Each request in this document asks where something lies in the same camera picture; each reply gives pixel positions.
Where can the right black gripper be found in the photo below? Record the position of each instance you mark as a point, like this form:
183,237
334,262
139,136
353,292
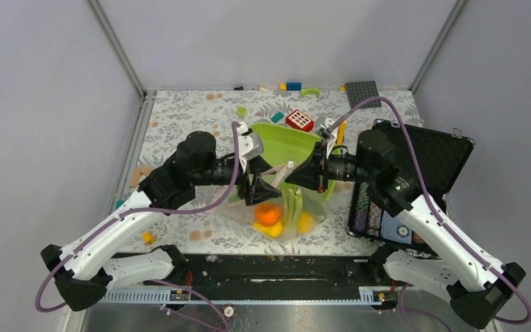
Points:
310,173

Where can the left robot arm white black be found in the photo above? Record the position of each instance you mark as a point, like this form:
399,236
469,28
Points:
85,270

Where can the blue yellow brick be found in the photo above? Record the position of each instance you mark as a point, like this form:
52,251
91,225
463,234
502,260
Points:
291,86

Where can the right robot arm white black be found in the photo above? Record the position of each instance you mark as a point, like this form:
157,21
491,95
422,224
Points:
474,283

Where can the black poker chip case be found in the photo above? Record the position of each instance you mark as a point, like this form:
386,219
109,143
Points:
441,157

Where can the red white window brick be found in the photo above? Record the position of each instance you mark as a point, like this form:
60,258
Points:
299,121

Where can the yellow blue brick tower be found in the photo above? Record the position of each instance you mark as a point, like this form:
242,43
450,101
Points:
341,133

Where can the green arch brick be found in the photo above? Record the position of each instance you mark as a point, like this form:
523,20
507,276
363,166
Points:
310,91

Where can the tan curved wooden piece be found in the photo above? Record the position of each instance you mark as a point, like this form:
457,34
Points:
138,174

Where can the orange toy fruit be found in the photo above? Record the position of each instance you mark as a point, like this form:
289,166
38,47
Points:
268,213

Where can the teal small brick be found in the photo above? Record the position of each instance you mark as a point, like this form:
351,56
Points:
277,117

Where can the green plastic tray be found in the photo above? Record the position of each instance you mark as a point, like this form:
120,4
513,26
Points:
281,144

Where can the clear zip top bag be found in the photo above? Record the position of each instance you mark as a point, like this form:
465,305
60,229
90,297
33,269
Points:
235,210

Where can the grey brick baseplate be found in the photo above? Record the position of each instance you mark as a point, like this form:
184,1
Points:
359,91

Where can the white green toy leek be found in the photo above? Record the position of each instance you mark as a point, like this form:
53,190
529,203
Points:
293,200

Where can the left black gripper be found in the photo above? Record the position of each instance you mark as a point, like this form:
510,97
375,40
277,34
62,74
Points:
259,190

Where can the small green brick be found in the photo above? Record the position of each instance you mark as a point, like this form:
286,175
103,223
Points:
241,112

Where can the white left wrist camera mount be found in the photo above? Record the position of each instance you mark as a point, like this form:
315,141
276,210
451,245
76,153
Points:
250,145

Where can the small yellow brick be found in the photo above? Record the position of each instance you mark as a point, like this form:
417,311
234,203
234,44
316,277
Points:
148,238

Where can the floral table mat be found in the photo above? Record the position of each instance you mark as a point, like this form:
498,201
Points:
175,114

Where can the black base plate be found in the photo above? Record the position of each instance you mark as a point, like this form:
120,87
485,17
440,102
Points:
268,279

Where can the teal brick at edge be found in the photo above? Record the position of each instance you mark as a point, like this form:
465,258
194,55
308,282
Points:
119,204

